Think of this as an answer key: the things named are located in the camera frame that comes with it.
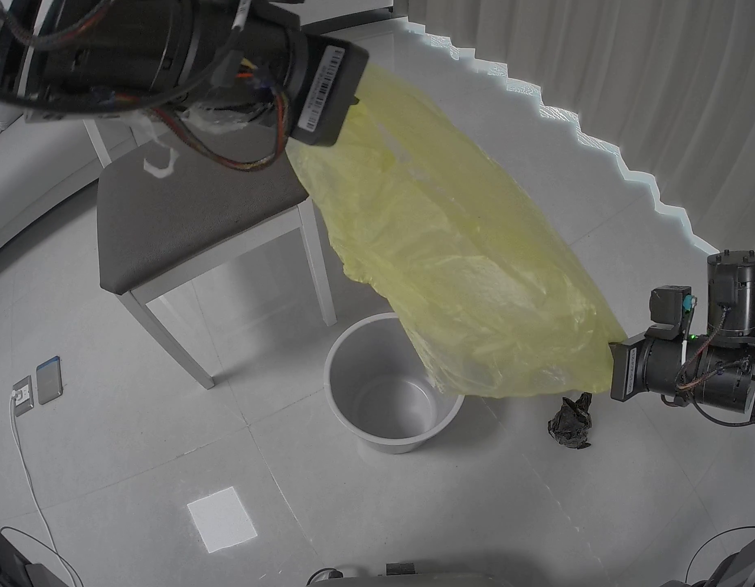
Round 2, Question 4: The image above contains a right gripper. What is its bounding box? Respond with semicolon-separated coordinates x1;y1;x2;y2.
610;335;715;402

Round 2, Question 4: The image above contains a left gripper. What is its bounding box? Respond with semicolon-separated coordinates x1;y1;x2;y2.
191;0;370;146

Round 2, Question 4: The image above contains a yellow plastic bag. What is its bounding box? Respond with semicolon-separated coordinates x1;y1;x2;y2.
289;62;629;399

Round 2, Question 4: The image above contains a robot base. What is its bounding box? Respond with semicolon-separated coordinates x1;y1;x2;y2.
304;562;495;587

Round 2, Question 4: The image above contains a crumpled black plastic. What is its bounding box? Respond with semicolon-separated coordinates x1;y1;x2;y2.
547;392;594;450

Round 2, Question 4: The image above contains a white trash bin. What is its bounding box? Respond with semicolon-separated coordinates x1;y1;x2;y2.
324;312;466;455

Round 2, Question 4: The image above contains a white chair with grey seat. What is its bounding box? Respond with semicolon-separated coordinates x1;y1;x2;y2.
84;117;338;390

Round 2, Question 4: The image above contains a white curtain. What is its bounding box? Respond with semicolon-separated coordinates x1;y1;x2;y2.
408;0;755;261

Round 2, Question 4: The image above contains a pale grey sofa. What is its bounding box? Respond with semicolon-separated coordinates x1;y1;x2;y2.
0;102;106;261

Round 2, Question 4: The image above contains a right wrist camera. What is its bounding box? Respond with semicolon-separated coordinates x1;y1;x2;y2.
649;284;698;342

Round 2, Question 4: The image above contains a black cable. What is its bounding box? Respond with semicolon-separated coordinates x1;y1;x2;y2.
0;526;79;587
685;525;755;580

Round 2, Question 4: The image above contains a white cable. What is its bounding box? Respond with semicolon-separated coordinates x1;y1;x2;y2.
9;389;73;587

